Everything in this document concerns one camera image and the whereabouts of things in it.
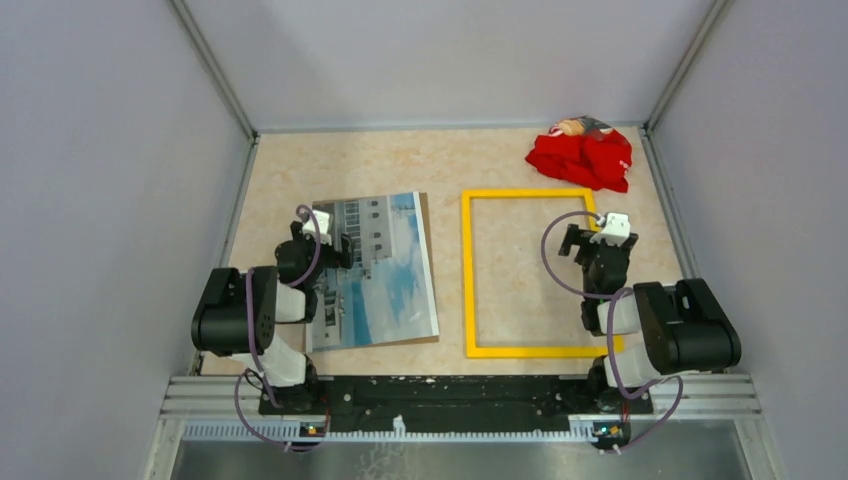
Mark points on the building photo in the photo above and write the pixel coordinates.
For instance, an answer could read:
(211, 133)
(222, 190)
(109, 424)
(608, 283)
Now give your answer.
(388, 295)

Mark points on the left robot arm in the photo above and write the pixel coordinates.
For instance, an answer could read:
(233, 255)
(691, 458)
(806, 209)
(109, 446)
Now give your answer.
(238, 313)

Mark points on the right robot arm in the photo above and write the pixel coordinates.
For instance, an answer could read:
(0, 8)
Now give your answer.
(682, 326)

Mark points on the yellow wooden picture frame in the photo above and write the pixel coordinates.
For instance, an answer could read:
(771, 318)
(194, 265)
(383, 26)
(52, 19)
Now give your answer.
(472, 348)

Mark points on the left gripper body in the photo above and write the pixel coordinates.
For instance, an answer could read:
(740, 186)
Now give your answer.
(328, 256)

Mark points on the red cloth doll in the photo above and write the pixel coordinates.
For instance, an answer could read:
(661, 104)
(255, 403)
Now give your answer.
(584, 151)

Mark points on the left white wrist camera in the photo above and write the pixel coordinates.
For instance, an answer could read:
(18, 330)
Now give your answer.
(317, 222)

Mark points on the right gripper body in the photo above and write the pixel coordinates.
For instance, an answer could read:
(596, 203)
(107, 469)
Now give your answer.
(588, 252)

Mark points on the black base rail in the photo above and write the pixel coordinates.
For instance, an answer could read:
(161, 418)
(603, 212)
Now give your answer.
(450, 404)

